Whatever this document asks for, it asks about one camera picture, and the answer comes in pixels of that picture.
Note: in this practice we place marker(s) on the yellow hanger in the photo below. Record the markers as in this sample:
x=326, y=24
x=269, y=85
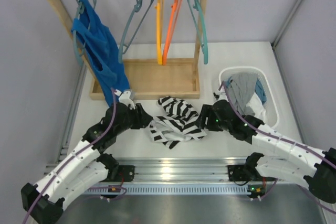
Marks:
x=159, y=24

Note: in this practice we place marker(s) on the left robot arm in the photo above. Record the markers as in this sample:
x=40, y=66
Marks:
x=86, y=165

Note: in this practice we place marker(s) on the black white striped tank top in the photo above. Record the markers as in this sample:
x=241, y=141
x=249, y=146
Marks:
x=178, y=125

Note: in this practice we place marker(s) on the blue garment in basket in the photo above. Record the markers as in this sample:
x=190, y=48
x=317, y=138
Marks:
x=259, y=90

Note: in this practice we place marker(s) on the blue tank top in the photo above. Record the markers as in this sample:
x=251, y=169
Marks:
x=102, y=51

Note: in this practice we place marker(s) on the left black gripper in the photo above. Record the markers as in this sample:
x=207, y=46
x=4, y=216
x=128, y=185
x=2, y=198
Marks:
x=142, y=116

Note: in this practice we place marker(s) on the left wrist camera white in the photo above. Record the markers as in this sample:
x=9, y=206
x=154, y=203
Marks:
x=126, y=97

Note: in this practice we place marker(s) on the orange hanger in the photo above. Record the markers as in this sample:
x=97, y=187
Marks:
x=176, y=6

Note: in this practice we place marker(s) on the teal hanger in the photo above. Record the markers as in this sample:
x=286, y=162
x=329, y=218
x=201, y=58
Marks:
x=197, y=9

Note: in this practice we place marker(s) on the grey garment in basket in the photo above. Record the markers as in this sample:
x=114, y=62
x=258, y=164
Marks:
x=240, y=89

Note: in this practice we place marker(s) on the white slotted cable duct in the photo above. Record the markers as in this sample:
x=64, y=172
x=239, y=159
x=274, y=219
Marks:
x=176, y=189

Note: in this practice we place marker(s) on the white garment in basket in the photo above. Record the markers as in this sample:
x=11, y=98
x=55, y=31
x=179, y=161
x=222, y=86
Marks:
x=256, y=108

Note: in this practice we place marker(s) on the grey-blue hanger under blue top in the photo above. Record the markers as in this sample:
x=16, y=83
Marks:
x=79, y=50

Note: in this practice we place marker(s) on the wooden clothes rack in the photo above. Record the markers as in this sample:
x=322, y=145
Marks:
x=137, y=51

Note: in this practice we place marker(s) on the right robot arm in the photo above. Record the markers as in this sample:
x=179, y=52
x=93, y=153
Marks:
x=277, y=157

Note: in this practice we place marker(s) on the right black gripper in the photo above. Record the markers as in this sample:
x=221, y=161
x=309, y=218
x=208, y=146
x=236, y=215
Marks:
x=208, y=111

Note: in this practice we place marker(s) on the white perforated laundry basket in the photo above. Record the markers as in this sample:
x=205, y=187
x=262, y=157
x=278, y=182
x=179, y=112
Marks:
x=270, y=106

